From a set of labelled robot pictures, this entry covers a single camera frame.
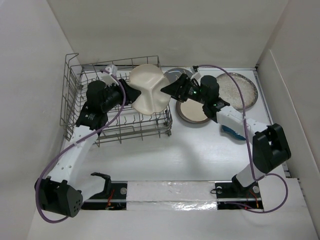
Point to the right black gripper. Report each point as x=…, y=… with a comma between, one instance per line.
x=175, y=90

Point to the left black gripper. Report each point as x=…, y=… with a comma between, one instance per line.
x=131, y=93

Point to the cream three-section divided plate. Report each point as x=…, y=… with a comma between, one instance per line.
x=149, y=80

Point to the cream plate with metallic rim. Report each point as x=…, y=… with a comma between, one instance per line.
x=191, y=112

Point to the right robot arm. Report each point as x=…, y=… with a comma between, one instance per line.
x=267, y=144

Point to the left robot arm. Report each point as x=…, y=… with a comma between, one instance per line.
x=55, y=189

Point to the grey plate with deer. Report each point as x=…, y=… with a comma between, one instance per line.
x=173, y=74

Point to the speckled beige round plate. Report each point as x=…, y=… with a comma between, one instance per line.
x=229, y=92

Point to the dark blue plate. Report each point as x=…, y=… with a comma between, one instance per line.
x=232, y=133

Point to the grey wire dish rack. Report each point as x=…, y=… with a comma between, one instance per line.
x=129, y=124

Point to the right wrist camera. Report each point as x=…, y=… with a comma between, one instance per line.
x=195, y=72

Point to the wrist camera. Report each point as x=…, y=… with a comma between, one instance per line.
x=195, y=72
x=110, y=70

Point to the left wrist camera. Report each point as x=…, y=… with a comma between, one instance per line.
x=110, y=70

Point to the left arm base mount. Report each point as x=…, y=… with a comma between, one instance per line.
x=113, y=197

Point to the metal rail bar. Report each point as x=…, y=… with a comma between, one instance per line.
x=172, y=198

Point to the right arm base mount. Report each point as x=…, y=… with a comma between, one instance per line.
x=232, y=196

